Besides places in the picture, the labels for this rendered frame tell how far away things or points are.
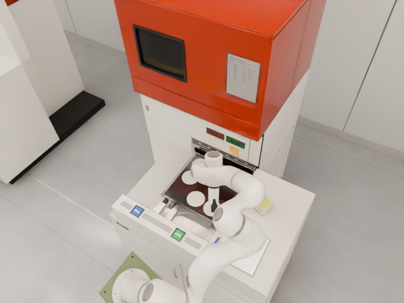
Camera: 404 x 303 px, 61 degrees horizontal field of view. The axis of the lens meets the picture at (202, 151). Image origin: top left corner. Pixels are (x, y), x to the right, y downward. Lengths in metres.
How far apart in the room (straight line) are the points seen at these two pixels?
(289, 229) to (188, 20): 1.09
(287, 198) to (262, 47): 0.84
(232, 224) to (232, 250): 0.13
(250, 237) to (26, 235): 2.29
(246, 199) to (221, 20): 0.72
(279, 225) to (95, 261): 1.58
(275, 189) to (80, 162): 2.11
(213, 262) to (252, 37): 0.86
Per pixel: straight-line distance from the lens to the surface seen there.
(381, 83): 3.20
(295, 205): 1.87
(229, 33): 1.46
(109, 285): 1.68
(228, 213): 1.18
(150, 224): 1.80
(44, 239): 3.11
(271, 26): 1.44
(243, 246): 1.26
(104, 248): 2.90
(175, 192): 1.96
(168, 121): 2.14
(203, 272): 1.28
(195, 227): 1.85
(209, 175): 1.49
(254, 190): 1.26
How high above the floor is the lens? 2.51
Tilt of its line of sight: 49 degrees down
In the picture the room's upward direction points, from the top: 2 degrees counter-clockwise
